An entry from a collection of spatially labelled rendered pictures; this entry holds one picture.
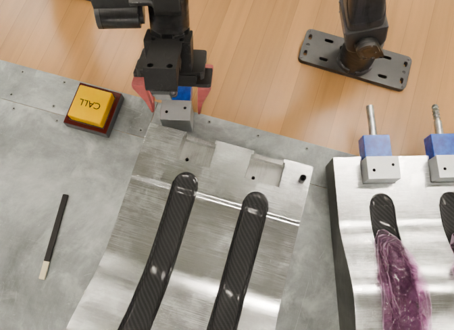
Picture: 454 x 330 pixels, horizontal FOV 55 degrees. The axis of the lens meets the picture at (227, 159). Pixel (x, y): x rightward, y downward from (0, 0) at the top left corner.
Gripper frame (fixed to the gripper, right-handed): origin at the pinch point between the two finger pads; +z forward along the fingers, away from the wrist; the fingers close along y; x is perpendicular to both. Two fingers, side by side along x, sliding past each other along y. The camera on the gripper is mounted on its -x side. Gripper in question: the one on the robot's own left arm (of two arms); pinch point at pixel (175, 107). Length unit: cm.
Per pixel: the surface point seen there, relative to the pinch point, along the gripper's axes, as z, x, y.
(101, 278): 9.3, -27.3, -7.5
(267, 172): 3.8, -10.6, 15.4
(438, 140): 0.2, -5.4, 42.3
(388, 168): 1.7, -10.7, 33.7
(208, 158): 3.0, -9.0, 6.1
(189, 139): 0.6, -7.3, 3.0
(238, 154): 0.6, -10.3, 10.7
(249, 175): 4.2, -11.2, 12.6
